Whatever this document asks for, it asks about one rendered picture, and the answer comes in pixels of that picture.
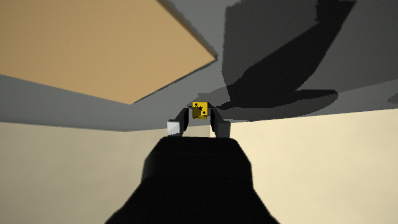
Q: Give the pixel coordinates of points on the tan flat mat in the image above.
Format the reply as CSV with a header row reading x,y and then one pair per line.
x,y
120,50

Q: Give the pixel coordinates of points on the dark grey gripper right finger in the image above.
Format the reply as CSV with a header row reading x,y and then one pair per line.
x,y
220,127

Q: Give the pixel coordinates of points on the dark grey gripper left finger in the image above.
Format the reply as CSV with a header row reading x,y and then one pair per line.
x,y
177,126

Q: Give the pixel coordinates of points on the yellow die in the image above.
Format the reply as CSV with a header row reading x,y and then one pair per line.
x,y
200,110

